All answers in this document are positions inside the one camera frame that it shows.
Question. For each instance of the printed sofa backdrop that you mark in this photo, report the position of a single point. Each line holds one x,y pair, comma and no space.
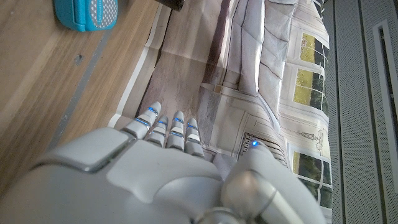
233,77

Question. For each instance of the black cup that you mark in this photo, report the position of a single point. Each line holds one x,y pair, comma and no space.
171,3

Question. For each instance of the blue ridged small object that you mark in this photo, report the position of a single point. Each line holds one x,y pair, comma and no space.
87,14

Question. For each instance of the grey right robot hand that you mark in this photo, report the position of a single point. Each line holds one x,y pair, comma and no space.
124,186

